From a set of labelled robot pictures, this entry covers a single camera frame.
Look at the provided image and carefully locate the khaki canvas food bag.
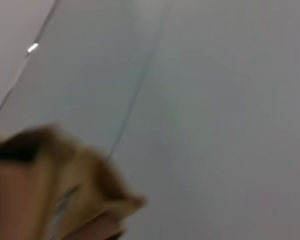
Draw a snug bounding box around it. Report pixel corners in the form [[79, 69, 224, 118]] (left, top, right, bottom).
[[0, 123, 149, 240]]

